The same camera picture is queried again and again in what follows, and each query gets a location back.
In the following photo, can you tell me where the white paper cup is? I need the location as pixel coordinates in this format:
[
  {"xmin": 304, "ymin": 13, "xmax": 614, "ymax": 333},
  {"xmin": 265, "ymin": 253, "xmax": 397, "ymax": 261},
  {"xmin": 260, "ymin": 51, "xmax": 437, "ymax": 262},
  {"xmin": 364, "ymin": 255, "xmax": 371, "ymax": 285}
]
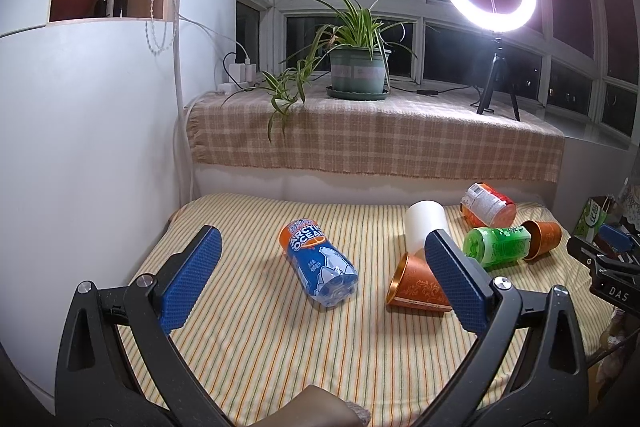
[{"xmin": 405, "ymin": 200, "xmax": 450, "ymax": 256}]

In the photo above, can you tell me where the orange patterned cup far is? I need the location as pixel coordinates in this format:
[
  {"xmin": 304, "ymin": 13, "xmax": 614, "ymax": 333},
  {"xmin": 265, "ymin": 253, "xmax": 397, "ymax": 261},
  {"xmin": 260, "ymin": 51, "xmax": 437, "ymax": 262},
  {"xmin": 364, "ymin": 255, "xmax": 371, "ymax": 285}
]
[{"xmin": 523, "ymin": 220, "xmax": 562, "ymax": 261}]

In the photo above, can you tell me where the orange patterned cup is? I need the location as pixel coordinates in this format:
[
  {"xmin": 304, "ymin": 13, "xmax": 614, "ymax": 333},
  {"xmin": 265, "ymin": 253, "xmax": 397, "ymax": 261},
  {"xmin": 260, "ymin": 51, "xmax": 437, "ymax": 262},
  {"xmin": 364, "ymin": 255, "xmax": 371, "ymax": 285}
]
[
  {"xmin": 385, "ymin": 254, "xmax": 452, "ymax": 313},
  {"xmin": 523, "ymin": 220, "xmax": 562, "ymax": 261}
]

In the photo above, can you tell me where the orange patterned cup near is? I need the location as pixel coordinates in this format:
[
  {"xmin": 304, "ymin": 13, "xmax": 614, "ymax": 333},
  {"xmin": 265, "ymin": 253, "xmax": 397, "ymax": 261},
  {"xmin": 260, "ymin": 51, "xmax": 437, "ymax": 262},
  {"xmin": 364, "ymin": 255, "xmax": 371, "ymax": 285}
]
[{"xmin": 385, "ymin": 254, "xmax": 452, "ymax": 313}]

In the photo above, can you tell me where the green tissue box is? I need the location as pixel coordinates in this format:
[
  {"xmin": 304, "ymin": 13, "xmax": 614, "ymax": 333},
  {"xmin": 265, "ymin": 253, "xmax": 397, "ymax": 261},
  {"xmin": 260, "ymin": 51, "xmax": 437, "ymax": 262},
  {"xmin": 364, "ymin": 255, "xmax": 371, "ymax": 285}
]
[{"xmin": 573, "ymin": 195, "xmax": 615, "ymax": 243}]

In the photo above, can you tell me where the white lace cloth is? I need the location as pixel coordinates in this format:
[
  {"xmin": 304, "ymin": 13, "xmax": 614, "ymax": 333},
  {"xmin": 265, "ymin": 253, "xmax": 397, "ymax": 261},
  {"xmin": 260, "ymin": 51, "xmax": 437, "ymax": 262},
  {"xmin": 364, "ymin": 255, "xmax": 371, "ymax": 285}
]
[{"xmin": 618, "ymin": 178, "xmax": 640, "ymax": 230}]

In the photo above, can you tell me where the green drink can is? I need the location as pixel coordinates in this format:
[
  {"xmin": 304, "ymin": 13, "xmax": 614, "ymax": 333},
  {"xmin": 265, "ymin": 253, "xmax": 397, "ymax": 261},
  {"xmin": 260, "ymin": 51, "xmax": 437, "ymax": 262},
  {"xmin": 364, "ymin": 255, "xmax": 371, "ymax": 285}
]
[{"xmin": 463, "ymin": 227, "xmax": 532, "ymax": 270}]

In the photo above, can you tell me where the red white drink can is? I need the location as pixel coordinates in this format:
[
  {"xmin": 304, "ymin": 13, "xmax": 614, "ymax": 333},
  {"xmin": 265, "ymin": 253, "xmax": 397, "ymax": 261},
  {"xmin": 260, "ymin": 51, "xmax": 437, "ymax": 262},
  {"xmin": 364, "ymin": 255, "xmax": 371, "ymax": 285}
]
[{"xmin": 460, "ymin": 183, "xmax": 516, "ymax": 228}]

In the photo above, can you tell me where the striped yellow table cloth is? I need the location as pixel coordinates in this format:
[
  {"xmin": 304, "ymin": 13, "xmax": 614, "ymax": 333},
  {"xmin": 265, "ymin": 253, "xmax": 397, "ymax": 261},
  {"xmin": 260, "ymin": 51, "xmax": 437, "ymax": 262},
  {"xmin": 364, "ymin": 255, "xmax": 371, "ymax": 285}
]
[{"xmin": 117, "ymin": 192, "xmax": 615, "ymax": 427}]

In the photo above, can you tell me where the plaid beige sill cloth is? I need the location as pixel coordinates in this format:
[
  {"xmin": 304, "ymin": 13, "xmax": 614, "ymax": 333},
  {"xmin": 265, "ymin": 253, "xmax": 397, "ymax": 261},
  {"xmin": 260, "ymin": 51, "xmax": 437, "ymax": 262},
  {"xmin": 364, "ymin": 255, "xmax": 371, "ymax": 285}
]
[{"xmin": 188, "ymin": 83, "xmax": 565, "ymax": 183}]

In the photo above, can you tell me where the white shelf cabinet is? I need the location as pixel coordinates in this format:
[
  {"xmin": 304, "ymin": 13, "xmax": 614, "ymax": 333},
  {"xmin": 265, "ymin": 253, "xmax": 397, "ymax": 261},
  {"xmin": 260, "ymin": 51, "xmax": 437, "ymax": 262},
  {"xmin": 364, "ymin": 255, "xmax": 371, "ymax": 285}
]
[{"xmin": 1, "ymin": 0, "xmax": 236, "ymax": 405}]

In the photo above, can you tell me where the potted spider plant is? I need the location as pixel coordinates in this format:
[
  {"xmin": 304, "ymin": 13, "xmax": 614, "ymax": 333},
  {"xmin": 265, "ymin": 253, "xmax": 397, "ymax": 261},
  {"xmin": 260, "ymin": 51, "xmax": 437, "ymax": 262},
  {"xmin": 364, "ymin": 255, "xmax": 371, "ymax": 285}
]
[{"xmin": 248, "ymin": 0, "xmax": 416, "ymax": 139}]

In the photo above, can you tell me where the dark bottle on shelf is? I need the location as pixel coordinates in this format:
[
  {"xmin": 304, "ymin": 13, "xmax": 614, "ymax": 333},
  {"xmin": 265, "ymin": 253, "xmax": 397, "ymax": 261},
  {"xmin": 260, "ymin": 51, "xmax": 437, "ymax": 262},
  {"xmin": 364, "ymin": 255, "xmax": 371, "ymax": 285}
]
[{"xmin": 93, "ymin": 0, "xmax": 128, "ymax": 17}]

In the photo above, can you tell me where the black cable on sill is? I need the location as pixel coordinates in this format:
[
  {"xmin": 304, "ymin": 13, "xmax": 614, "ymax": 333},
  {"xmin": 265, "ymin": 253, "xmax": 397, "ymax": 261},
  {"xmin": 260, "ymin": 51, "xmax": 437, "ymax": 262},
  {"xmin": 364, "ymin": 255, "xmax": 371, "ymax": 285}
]
[{"xmin": 387, "ymin": 78, "xmax": 501, "ymax": 96}]

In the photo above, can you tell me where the white wall charger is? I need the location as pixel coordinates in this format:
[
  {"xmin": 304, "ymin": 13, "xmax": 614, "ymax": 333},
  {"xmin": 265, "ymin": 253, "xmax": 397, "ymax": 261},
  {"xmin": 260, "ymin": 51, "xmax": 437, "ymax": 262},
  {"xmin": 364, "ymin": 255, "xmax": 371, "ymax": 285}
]
[{"xmin": 218, "ymin": 52, "xmax": 258, "ymax": 95}]

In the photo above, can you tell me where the white hanging cable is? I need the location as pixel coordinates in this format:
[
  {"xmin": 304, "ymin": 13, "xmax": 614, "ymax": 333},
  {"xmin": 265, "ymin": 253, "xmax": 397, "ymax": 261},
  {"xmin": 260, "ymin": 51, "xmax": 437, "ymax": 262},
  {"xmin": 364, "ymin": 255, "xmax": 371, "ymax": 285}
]
[{"xmin": 134, "ymin": 0, "xmax": 199, "ymax": 208}]

